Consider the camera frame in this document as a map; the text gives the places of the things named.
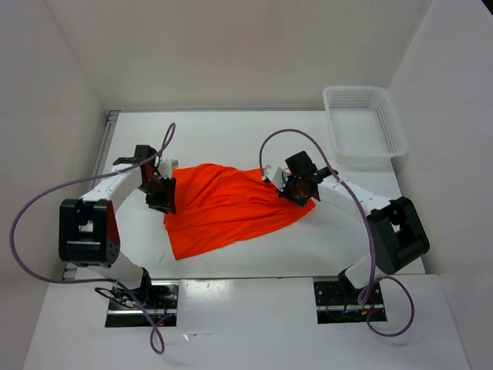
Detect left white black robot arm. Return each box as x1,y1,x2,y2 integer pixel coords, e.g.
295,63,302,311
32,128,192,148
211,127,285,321
59,145,179,308

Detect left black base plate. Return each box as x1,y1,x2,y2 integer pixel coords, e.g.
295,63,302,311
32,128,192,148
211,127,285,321
106,281,179,314

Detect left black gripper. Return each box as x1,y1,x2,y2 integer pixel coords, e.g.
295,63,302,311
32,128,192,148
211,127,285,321
137,175,176,214

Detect orange mesh shorts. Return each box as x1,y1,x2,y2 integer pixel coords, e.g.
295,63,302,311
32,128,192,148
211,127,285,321
163,163,316,260

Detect white perforated plastic basket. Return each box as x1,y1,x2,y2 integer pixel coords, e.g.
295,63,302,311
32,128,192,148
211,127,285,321
322,86,408,165

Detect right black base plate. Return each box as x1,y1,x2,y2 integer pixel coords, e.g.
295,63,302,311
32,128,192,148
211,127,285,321
313,277,384,311

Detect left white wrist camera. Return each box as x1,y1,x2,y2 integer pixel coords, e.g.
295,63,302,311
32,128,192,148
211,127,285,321
158,160,179,179

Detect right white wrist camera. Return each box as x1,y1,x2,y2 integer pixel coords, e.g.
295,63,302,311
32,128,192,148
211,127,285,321
262,165,287,192

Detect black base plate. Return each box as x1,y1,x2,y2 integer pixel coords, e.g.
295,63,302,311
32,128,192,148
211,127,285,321
106,281,179,314
313,277,384,311

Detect purple cable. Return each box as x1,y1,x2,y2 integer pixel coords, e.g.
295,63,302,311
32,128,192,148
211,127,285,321
258,129,416,338
9,122,177,355

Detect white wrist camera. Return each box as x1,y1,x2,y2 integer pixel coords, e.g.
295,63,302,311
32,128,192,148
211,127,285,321
158,160,179,179
262,165,287,192

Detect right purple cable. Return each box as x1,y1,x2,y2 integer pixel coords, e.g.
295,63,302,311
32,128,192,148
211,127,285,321
258,129,416,338

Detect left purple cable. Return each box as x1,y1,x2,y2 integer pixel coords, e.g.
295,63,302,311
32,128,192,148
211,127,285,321
9,122,177,355

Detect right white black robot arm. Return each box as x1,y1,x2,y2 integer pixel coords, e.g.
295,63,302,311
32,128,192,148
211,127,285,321
264,151,430,303

